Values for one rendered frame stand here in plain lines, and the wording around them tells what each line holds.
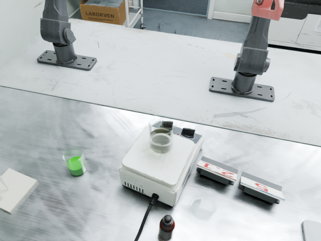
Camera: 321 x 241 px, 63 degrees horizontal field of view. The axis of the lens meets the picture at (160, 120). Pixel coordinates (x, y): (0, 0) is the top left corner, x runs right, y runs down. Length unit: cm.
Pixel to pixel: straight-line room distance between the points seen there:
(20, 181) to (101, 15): 226
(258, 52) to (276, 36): 225
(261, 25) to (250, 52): 7
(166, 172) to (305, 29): 265
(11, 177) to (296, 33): 278
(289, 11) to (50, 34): 68
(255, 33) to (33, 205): 67
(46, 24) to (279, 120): 74
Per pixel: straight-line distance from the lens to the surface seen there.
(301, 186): 69
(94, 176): 63
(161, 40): 108
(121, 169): 55
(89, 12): 280
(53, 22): 89
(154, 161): 53
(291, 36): 303
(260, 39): 77
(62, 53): 94
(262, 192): 61
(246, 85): 82
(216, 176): 61
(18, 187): 66
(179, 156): 54
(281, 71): 101
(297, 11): 41
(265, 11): 37
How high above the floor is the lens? 142
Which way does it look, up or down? 46 degrees down
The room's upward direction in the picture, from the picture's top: 2 degrees clockwise
